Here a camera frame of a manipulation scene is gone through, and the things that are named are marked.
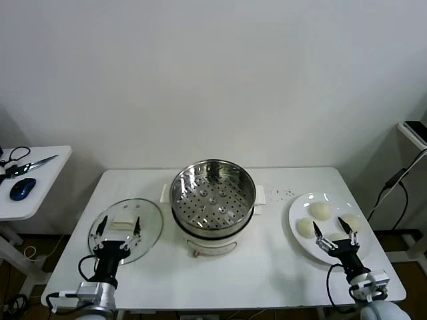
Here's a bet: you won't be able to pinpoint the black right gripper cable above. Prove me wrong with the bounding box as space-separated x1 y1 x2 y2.
326 264 355 306

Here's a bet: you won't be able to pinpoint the white side table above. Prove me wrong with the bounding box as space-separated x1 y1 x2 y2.
0 145 73 294

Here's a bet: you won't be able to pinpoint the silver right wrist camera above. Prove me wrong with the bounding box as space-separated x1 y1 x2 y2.
349 270 390 303

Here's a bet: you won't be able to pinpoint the blue computer mouse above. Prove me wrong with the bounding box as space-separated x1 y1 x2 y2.
9 177 37 201

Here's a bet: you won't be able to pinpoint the round glass pot lid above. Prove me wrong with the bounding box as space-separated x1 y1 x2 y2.
87 198 163 267

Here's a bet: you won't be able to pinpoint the scattered dark crumbs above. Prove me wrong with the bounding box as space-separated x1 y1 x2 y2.
268 187 294 201

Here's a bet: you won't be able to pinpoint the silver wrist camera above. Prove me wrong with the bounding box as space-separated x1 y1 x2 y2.
45 281 101 301
349 270 390 303

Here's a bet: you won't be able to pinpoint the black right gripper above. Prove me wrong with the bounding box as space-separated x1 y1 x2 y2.
312 216 371 277

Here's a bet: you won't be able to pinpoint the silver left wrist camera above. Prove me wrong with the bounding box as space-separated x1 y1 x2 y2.
45 281 101 301

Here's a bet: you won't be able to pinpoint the flat black device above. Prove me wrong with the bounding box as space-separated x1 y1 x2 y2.
402 119 427 145

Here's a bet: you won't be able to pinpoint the black handled scissors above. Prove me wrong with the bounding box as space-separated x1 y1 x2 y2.
0 146 59 183

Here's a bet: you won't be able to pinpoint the stainless steel steamer basket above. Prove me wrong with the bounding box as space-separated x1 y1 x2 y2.
161 159 267 238

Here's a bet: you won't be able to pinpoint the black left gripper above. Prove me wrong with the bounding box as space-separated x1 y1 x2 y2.
88 215 143 283

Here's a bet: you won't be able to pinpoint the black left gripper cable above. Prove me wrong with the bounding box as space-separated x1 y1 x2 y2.
78 255 98 283

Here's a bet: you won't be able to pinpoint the large white plate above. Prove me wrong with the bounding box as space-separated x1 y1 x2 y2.
288 192 373 267

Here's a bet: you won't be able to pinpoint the white side stand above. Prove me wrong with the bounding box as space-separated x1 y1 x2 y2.
386 120 427 265

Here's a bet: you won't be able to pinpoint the black power adapter cable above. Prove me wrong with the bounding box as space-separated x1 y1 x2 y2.
366 148 427 231

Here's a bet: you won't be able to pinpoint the black floor cables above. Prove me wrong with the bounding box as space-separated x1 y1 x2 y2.
0 293 29 320

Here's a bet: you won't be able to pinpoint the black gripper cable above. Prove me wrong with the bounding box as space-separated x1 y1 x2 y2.
326 264 355 306
78 255 98 283

